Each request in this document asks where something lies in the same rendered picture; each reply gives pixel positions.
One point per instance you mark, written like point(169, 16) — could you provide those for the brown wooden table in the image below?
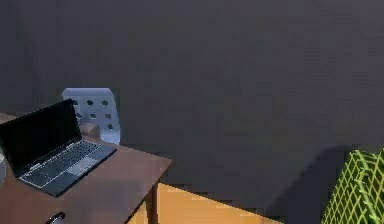
point(110, 186)

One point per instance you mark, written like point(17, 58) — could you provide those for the black open laptop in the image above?
point(50, 153)

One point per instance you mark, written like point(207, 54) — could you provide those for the green lattice basket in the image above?
point(360, 190)

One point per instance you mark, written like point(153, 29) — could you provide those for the pale blue perforated chair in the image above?
point(100, 110)

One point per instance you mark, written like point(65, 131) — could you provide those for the small brown box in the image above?
point(89, 129)

